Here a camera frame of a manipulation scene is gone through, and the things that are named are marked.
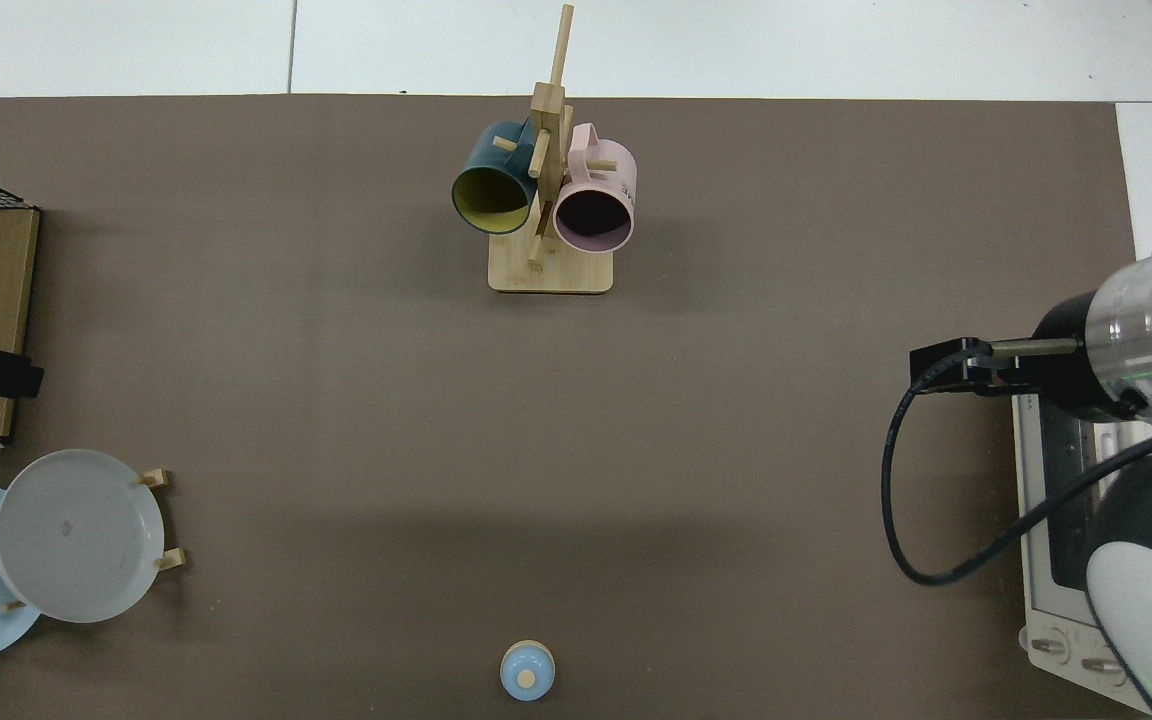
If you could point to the grey plate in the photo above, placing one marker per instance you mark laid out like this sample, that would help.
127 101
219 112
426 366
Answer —
76 535

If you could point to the dark teal cup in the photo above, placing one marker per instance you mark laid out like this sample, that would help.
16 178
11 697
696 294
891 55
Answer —
486 150

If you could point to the pale toaster oven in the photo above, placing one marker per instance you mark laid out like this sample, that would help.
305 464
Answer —
1056 610

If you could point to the brown table cloth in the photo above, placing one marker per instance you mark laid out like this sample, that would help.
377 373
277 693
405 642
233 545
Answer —
336 400

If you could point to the small blue round thing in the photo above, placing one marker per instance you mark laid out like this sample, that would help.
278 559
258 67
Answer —
527 670

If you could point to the pink cup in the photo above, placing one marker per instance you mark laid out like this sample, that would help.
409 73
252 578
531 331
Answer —
601 165

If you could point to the wooden cup stand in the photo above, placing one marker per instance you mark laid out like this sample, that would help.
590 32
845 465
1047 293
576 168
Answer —
551 272

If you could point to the wooden plate rack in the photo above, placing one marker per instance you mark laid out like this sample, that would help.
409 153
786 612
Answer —
171 560

